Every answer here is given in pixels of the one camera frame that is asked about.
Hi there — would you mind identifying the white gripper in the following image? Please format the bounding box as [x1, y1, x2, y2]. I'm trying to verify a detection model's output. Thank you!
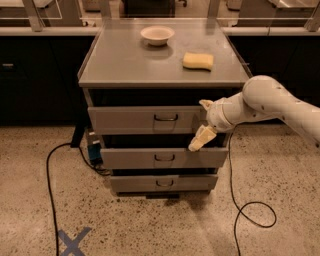
[188, 98, 234, 152]

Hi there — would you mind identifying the grey top drawer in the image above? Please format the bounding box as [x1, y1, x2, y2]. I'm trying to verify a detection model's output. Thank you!
[88, 106, 207, 135]

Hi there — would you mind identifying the grey drawer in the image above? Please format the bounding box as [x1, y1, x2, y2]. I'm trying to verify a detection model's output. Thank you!
[101, 147, 228, 169]
[88, 106, 207, 135]
[111, 175, 218, 193]

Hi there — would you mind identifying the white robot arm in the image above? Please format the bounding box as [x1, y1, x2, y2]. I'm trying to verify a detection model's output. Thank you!
[188, 75, 320, 151]

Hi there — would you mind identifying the grey drawer cabinet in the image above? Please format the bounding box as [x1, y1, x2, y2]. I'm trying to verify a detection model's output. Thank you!
[79, 18, 249, 195]

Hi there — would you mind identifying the grey bottom drawer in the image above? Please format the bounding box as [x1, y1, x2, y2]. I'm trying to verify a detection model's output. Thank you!
[111, 175, 218, 193]

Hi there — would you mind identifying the grey middle drawer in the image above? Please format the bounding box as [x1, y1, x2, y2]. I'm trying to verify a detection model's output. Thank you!
[101, 147, 228, 169]

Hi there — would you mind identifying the yellow sponge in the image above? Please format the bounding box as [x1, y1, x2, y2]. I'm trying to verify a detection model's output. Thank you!
[182, 52, 214, 70]

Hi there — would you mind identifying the white bowl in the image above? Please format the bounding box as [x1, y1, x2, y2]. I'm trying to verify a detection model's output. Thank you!
[140, 26, 175, 46]

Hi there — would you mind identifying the blue power box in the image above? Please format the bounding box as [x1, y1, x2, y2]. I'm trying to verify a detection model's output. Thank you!
[87, 131, 103, 165]

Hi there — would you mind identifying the dark lab counter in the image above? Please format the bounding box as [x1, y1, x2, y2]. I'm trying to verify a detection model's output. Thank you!
[0, 35, 320, 126]

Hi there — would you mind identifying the blue tape cross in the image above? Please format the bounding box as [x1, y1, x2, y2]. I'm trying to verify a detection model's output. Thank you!
[58, 227, 91, 256]

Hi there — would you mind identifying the black cable on right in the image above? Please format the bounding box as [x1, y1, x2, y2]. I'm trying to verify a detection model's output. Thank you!
[227, 128, 278, 256]

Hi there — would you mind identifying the black cable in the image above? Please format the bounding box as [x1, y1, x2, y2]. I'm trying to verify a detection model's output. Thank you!
[46, 142, 111, 256]
[227, 128, 278, 256]

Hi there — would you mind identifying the black cable on left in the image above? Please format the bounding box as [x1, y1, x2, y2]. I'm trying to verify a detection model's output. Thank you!
[46, 142, 111, 256]

